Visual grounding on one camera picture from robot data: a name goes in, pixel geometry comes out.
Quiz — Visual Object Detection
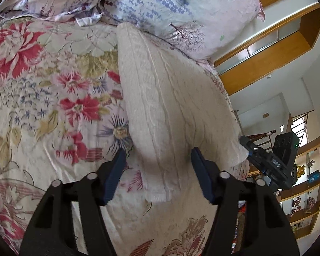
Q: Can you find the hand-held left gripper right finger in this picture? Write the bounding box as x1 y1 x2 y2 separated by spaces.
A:
191 147 301 256

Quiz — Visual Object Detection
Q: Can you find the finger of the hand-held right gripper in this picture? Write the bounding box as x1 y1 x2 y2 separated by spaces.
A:
239 135 268 174

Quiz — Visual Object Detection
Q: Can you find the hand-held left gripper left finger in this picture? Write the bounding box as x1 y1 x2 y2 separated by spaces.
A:
20 148 127 256

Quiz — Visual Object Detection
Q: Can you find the beige cable knit sweater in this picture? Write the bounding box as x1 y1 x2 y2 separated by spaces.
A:
116 22 250 204

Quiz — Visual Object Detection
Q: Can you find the golden figurine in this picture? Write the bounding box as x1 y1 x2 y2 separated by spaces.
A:
295 164 309 180

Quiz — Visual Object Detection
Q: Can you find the stair railing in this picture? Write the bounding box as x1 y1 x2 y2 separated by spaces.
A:
244 109 316 151

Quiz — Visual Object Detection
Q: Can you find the wooden display shelf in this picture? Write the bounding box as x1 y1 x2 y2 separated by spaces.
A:
277 136 320 240

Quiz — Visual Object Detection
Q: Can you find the wooden wardrobe with glass panels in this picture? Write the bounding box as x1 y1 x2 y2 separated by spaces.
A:
213 0 320 97

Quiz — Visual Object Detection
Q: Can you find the floral bed sheet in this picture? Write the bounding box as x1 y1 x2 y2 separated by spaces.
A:
0 15 256 256

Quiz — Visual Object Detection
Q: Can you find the pillow with tree print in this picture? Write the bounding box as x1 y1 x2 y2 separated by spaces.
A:
103 0 266 62

